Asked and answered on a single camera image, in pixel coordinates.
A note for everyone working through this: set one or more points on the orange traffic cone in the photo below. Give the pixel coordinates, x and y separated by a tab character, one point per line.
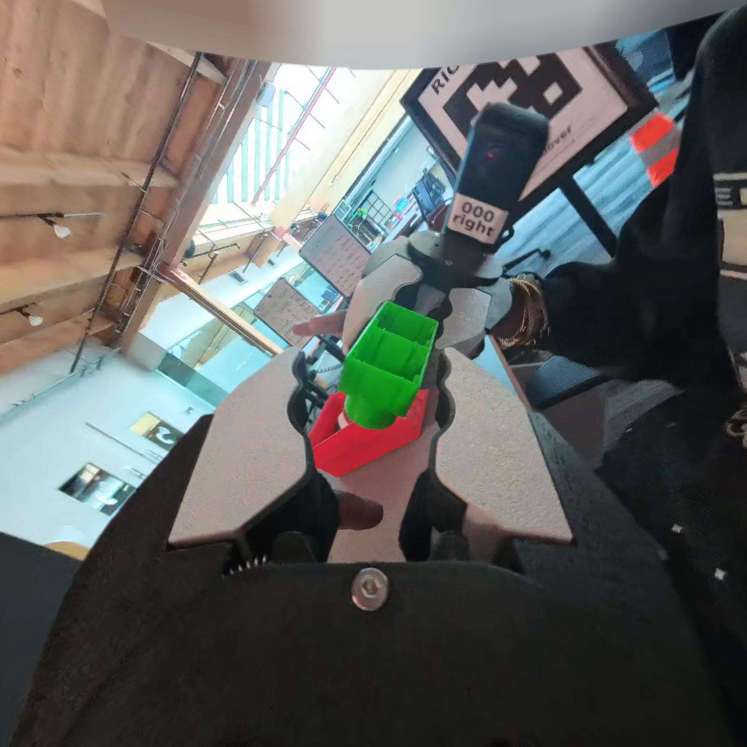
656	149

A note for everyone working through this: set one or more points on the person's left hand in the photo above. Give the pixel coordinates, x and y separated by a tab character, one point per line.
356	512

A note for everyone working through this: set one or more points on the red plastic bin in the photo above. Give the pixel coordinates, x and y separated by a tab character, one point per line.
362	443

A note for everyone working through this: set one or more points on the whiteboard on black stand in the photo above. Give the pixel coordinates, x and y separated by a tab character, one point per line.
286	312
338	257

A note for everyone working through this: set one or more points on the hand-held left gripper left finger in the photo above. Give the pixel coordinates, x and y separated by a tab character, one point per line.
245	461

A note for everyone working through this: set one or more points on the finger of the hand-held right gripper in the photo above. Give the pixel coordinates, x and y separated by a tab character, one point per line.
470	318
370	297

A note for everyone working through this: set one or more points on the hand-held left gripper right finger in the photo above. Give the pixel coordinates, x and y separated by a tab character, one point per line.
502	467

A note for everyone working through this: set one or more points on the framed tag sign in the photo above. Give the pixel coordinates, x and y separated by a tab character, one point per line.
601	99

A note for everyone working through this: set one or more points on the large green building block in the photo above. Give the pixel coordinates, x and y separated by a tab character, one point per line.
385	362

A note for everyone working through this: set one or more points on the grey office chair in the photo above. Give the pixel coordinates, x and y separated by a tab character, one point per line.
566	379

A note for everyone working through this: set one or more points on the person's right hand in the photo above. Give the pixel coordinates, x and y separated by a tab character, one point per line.
324	327

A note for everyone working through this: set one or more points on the ceiling spot lamp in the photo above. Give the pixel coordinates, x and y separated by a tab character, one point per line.
35	319
61	230

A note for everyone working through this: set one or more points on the wooden support post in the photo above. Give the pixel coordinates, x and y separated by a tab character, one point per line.
222	309

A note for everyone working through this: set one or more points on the black printed sweatshirt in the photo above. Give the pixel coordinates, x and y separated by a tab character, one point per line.
700	467

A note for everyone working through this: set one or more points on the wall logo window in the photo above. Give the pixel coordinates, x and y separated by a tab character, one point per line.
156	429
96	489

